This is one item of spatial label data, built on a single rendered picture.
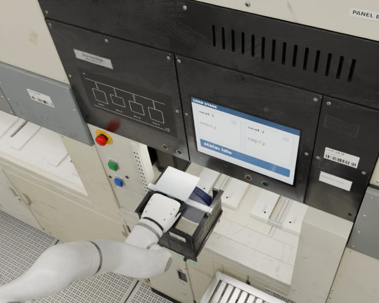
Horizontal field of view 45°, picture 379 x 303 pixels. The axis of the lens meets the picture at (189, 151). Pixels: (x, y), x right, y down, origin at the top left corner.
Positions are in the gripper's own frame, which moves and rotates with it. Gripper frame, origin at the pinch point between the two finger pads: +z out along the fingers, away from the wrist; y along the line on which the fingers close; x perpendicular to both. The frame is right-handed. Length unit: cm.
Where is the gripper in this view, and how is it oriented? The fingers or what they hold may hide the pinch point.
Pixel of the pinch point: (176, 188)
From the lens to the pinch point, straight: 148.8
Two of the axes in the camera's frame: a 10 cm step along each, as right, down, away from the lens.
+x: -0.9, -6.3, -7.7
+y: 8.7, 3.2, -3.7
